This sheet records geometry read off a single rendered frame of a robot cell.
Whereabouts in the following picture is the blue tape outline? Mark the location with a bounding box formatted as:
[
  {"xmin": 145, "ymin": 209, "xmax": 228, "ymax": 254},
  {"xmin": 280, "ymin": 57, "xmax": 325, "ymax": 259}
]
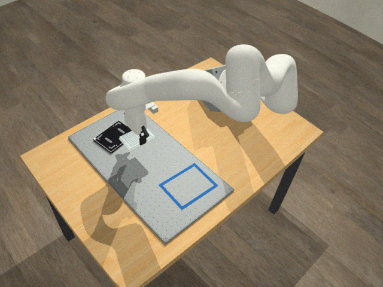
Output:
[{"xmin": 159, "ymin": 163, "xmax": 218, "ymax": 210}]

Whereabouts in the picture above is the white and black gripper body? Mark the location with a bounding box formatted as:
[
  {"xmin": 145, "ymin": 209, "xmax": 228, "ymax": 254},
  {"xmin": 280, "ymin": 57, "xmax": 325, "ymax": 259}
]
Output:
[{"xmin": 124, "ymin": 110, "xmax": 147, "ymax": 135}]

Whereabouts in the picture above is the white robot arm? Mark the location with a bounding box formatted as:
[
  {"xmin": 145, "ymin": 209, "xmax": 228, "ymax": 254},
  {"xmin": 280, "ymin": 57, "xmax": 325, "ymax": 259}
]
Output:
[{"xmin": 105, "ymin": 45, "xmax": 298, "ymax": 122}]

